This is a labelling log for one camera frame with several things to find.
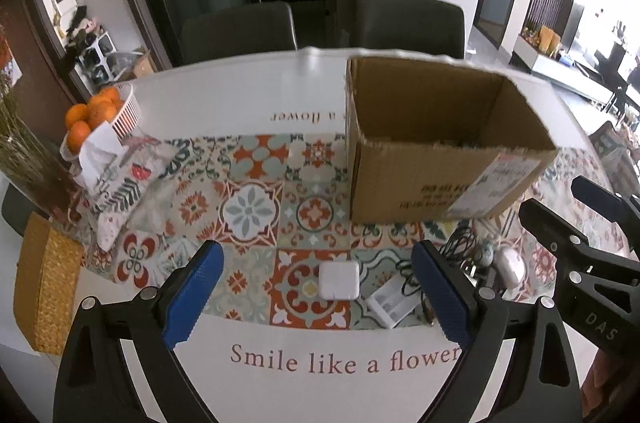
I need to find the red wall picture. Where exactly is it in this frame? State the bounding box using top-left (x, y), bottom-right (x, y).
top-left (0, 23), bottom-right (23, 85)

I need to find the grey dining chair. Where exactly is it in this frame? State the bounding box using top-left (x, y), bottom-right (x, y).
top-left (355, 0), bottom-right (466, 59)
top-left (180, 2), bottom-right (298, 66)

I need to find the clear plastic bag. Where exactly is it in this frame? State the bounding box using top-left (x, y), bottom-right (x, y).
top-left (107, 50), bottom-right (146, 81)

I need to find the woven wicker box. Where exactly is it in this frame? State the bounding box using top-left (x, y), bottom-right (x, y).
top-left (14, 212), bottom-right (86, 355)

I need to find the white square power adapter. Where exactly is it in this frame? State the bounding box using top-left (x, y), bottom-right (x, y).
top-left (319, 259), bottom-right (359, 301)

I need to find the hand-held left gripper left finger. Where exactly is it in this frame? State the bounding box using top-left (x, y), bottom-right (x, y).
top-left (54, 239), bottom-right (225, 423)

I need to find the cardboard box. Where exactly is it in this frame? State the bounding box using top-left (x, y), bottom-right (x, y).
top-left (345, 56), bottom-right (560, 222)

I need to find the white tissue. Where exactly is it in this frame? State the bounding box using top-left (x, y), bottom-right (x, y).
top-left (79, 123), bottom-right (122, 190)

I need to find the patterned tablecloth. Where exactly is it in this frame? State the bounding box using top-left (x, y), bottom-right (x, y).
top-left (0, 47), bottom-right (640, 423)

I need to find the yellow box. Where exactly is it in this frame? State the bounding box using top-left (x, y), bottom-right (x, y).
top-left (537, 26), bottom-right (561, 54)

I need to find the white low cabinet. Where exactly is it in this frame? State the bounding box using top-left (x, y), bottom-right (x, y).
top-left (510, 38), bottom-right (616, 104)

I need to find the white plastic basket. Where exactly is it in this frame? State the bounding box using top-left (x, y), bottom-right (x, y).
top-left (60, 83), bottom-right (142, 161)

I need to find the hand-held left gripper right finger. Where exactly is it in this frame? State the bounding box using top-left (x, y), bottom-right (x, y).
top-left (411, 239), bottom-right (583, 423)

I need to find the floral fabric tissue cover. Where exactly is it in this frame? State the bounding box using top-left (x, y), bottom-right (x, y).
top-left (70, 136), bottom-right (196, 251)

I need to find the white and teal figurine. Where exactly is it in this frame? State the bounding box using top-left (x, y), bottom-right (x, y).
top-left (479, 238), bottom-right (527, 290)

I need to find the white battery charger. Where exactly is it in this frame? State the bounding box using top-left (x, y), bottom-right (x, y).
top-left (364, 275), bottom-right (426, 330)

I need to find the dried grass bouquet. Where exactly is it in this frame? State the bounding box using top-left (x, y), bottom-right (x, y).
top-left (0, 68), bottom-right (76, 224)

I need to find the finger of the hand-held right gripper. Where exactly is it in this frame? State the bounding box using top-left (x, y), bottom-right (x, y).
top-left (571, 174), bottom-right (640, 251)
top-left (519, 198), bottom-right (640, 286)

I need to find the white shoe shelf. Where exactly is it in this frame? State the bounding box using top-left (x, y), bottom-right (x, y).
top-left (65, 30), bottom-right (118, 96)

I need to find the black cable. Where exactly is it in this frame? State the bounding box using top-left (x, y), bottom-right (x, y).
top-left (397, 227), bottom-right (483, 304)

